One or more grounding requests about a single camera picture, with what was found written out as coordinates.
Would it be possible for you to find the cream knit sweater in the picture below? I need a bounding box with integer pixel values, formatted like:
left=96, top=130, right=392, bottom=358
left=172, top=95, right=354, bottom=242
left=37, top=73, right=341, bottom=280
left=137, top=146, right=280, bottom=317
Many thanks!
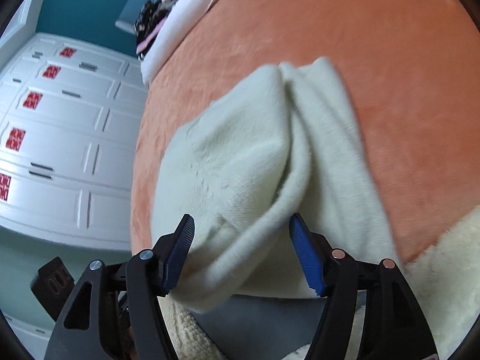
left=151, top=57, right=398, bottom=312

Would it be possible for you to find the dark clothes pile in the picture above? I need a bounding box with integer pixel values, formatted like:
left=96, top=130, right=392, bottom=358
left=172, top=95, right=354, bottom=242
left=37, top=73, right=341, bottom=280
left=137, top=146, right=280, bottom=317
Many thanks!
left=133, top=0, right=178, bottom=61

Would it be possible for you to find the orange plush blanket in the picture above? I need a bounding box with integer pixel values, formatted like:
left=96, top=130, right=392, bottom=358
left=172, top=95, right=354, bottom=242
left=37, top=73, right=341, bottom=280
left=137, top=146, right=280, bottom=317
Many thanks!
left=130, top=0, right=479, bottom=262

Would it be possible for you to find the cream fluffy rug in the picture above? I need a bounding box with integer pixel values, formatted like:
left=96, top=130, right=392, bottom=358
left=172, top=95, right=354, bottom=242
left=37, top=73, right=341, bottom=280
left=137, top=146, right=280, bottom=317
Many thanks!
left=159, top=208, right=479, bottom=359

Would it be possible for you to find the white wardrobe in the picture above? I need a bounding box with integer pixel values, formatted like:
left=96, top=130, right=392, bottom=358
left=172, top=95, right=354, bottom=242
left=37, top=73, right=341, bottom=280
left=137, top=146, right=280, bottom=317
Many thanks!
left=1, top=33, right=147, bottom=251

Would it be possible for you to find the white bed duvet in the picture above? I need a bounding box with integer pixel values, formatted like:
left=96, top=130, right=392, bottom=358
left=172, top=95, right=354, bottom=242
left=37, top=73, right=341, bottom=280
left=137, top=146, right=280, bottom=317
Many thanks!
left=141, top=0, right=218, bottom=87

